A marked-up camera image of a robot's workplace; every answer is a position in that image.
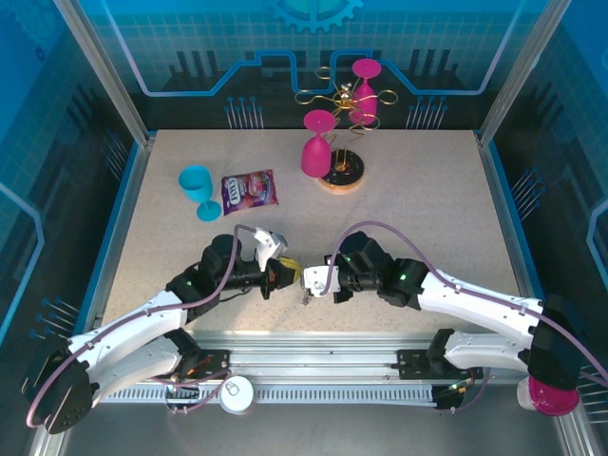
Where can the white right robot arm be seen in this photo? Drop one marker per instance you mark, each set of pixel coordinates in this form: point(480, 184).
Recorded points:
point(480, 313)

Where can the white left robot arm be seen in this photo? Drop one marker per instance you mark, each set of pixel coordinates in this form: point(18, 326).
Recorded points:
point(133, 356)

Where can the purple candy bag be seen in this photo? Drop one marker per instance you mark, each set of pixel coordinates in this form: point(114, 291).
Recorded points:
point(249, 190)

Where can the blue plastic wine glass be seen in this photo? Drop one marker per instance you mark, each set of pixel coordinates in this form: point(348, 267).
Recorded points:
point(192, 183)

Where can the pink plastic wine glass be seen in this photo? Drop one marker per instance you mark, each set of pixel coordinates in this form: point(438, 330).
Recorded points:
point(368, 104)
point(314, 157)

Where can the pink and white cup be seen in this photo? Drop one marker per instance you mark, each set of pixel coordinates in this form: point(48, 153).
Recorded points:
point(551, 403)

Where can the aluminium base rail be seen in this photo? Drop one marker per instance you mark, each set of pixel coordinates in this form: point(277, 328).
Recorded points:
point(309, 356)

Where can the aluminium frame side rail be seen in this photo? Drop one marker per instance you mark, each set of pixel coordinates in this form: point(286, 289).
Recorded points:
point(504, 209)
point(124, 209)

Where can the aluminium frame post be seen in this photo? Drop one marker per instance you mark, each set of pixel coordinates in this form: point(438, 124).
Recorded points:
point(102, 71)
point(525, 71)

